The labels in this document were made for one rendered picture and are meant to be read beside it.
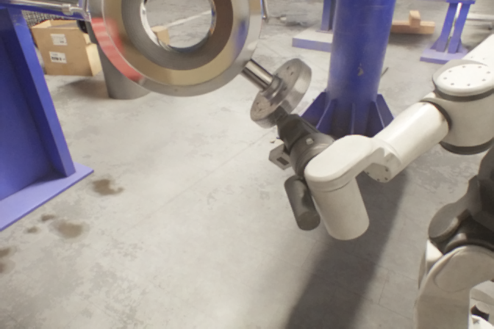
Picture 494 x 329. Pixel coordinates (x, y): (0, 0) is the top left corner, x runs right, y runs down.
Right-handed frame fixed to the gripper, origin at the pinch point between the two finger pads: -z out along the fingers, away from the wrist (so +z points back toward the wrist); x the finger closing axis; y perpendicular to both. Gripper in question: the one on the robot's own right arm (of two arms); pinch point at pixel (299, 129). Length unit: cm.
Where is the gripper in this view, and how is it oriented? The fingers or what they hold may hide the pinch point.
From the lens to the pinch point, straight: 74.0
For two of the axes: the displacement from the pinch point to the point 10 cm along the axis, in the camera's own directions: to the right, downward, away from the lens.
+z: 1.0, 4.5, -8.9
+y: 6.3, -7.2, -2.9
